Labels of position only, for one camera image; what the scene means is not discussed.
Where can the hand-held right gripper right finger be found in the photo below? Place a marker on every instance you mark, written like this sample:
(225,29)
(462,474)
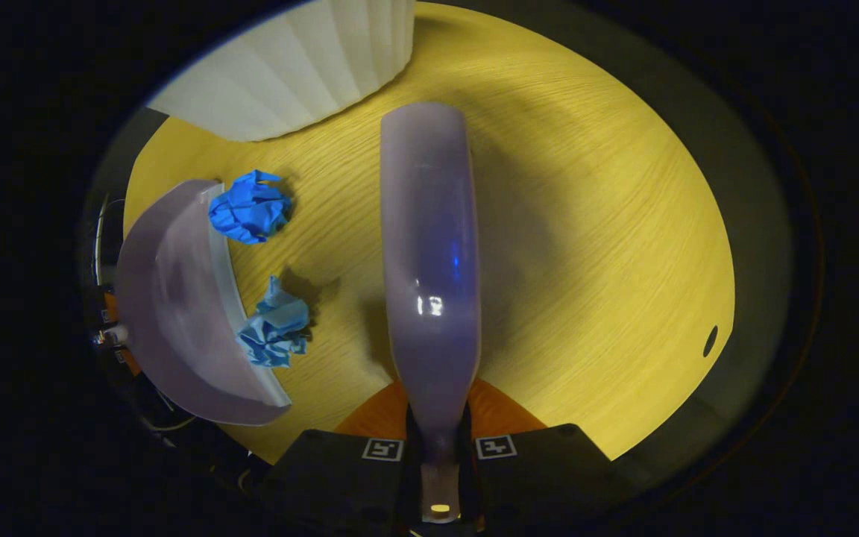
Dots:
(541,477)

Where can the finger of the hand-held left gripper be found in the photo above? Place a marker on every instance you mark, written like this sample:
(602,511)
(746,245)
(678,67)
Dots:
(130,362)
(109,306)

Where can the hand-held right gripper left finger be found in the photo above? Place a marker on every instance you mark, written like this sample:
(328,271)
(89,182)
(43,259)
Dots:
(340,477)

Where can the lilac dustpan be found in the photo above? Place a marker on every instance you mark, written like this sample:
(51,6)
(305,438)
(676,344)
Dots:
(176,313)

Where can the light blue paper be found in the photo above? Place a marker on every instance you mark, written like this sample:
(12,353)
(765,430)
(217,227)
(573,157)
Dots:
(274,328)

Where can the dark blue paper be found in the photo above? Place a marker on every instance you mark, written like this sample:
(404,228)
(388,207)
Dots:
(250,209)

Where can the white ribbed garbage bin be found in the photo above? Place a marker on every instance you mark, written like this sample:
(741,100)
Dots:
(303,67)

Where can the wooden desktop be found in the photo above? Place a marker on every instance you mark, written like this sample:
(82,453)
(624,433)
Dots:
(586,246)

